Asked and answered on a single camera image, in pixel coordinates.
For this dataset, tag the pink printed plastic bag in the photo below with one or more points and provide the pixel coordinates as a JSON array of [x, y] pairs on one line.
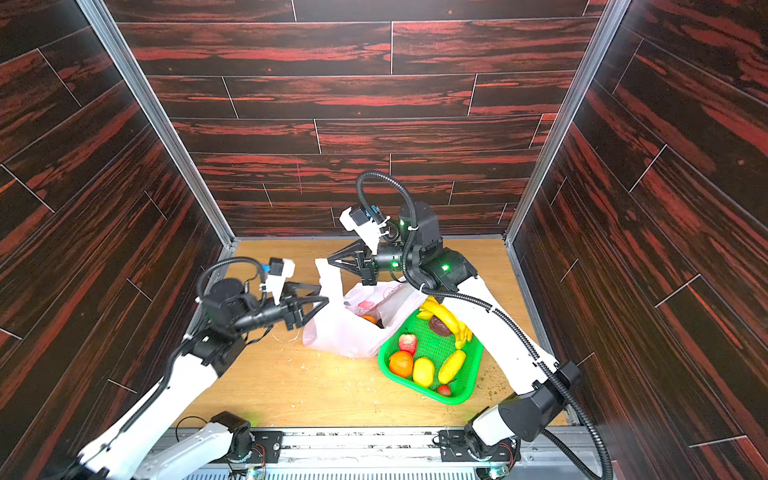
[[338, 329]]

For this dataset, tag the dark brown fake date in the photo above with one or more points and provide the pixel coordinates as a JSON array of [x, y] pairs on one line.
[[439, 328]]

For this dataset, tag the metal front rail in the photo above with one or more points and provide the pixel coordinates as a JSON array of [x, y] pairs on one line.
[[433, 452]]

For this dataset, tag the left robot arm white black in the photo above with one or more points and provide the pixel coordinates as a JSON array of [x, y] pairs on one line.
[[124, 450]]

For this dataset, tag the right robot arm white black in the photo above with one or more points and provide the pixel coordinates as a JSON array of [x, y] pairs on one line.
[[542, 386]]

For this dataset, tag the green plastic perforated basket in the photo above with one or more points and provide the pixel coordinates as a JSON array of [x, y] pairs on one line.
[[437, 350]]

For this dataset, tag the red fake dragon fruit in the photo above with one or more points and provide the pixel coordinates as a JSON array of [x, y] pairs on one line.
[[366, 307]]

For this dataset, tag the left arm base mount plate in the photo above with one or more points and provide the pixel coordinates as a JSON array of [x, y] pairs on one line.
[[256, 447]]

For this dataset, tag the yellow fake banana bunch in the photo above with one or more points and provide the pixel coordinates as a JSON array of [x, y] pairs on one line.
[[461, 333]]

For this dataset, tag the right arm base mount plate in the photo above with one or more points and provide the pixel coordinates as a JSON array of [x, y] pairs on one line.
[[455, 446]]

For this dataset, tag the red pink fake apple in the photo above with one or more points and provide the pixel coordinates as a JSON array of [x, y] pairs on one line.
[[408, 343]]

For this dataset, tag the yellow fake lemon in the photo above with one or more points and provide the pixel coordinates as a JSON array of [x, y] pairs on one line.
[[423, 372]]

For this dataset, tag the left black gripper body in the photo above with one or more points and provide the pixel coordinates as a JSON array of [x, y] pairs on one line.
[[288, 314]]

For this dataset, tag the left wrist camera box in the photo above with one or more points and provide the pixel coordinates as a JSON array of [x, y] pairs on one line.
[[278, 271]]

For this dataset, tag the small yellow fake banana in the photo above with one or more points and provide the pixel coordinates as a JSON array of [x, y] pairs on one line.
[[451, 366]]

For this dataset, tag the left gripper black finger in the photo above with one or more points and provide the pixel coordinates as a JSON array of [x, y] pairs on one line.
[[298, 315], [303, 294]]

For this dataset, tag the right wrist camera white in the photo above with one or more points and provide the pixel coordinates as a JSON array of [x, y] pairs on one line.
[[368, 226]]

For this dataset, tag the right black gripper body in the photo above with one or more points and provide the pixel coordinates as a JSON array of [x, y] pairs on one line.
[[365, 267]]

